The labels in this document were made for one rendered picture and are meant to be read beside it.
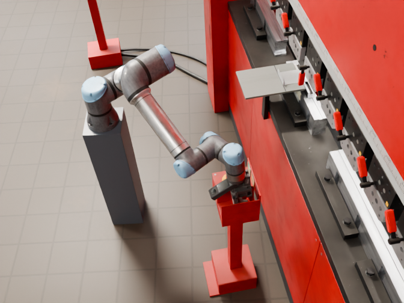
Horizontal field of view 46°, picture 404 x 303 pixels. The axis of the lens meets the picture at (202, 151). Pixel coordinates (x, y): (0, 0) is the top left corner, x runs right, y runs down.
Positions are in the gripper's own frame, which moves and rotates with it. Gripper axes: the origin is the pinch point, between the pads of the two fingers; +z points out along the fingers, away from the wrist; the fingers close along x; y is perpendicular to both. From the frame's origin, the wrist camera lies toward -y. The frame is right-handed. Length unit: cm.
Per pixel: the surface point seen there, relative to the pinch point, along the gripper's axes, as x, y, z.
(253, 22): 100, 35, -14
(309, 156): 7.6, 34.3, -11.4
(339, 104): -1, 40, -47
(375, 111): -21, 42, -63
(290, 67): 49, 39, -24
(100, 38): 205, -61, 46
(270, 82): 42, 28, -25
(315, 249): -27.2, 25.4, 0.8
